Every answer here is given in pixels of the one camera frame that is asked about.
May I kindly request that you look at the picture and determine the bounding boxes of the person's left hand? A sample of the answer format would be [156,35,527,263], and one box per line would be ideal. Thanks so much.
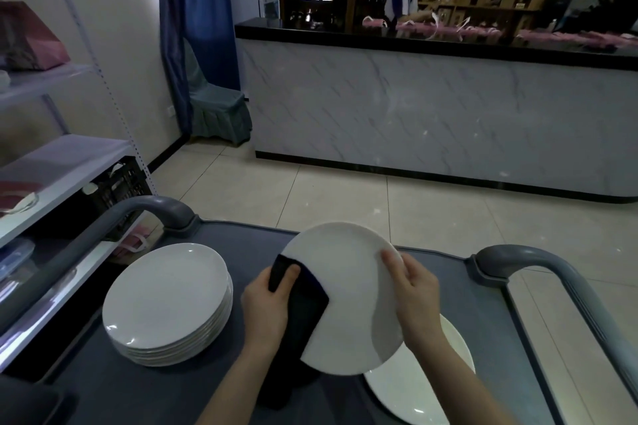
[241,262,302,356]

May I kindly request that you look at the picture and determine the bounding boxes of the person's right hand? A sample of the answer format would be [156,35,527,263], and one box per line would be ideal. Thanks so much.
[381,249,442,351]

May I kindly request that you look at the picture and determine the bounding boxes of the dark blue cleaning cloth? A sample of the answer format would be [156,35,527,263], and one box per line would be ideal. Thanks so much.
[254,254,331,410]

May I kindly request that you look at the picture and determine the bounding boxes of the stack of white plates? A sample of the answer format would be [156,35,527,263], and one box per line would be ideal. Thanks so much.
[102,242,234,367]
[362,312,477,425]

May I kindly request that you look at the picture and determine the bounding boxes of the white round plate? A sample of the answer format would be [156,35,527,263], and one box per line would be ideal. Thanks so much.
[278,221,405,376]

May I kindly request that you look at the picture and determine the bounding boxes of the person's left forearm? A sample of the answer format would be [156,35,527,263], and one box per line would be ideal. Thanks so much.
[197,339,280,425]

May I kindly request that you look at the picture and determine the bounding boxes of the person's right forearm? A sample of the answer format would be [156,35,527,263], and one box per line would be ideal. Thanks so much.
[408,327,514,425]

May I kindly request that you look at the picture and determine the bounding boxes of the grey service cart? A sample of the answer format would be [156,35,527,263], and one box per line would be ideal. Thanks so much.
[0,195,638,425]

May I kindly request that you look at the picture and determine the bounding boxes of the black plastic crate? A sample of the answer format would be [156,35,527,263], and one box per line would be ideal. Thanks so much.
[82,156,154,241]

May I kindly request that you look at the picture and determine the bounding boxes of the marble bar counter black top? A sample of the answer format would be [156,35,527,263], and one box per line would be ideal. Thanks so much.
[234,19,638,204]

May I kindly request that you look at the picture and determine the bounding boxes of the chair with grey-green cover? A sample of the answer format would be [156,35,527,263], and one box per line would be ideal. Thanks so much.
[183,39,253,147]

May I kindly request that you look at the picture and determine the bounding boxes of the white metal shelf rack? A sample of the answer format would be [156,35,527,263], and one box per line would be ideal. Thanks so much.
[0,0,158,371]

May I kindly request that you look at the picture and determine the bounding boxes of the clear container blue lid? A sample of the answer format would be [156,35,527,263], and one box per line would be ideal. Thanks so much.
[0,238,36,286]

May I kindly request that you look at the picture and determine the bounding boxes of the row of pink bags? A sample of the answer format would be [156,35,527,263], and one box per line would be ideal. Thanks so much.
[361,13,638,52]

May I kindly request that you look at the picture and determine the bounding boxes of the blue curtain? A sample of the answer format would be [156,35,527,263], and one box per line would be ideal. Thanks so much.
[157,0,241,137]

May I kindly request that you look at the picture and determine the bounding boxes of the black pegged stand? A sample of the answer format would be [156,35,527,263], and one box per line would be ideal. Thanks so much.
[563,0,638,35]

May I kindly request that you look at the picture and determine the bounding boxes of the pink bag white handles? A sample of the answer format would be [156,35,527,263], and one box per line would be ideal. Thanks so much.
[114,225,153,254]

